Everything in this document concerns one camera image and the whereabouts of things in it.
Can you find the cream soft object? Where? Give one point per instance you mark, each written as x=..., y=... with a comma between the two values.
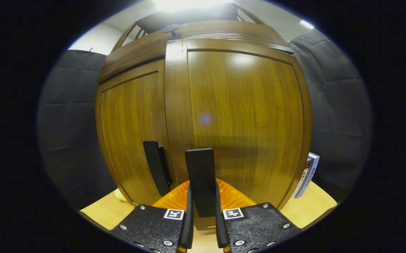
x=120, y=195

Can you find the grey cover book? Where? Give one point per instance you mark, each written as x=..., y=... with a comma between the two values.
x=313, y=167

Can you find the black backdrop cloth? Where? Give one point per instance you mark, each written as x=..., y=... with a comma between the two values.
x=340, y=105

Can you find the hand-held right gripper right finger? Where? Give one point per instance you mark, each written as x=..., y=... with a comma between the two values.
x=255, y=228

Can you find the wooden double-door shoe cabinet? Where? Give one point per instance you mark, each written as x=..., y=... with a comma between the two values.
x=136, y=56

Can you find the small ceiling light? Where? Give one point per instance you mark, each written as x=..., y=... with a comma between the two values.
x=307, y=24

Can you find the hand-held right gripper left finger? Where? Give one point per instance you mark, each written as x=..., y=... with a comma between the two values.
x=153, y=228

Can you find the large ceiling light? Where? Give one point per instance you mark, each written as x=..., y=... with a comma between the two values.
x=188, y=3

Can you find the wooden cabinet drawer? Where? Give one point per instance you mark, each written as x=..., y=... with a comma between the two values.
x=210, y=31

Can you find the dark spine book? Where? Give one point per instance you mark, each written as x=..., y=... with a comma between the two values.
x=303, y=179

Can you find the wooden shoe cabinet door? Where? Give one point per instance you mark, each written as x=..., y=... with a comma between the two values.
x=245, y=116
x=129, y=130

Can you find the black round drawer knob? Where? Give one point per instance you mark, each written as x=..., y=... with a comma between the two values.
x=171, y=29

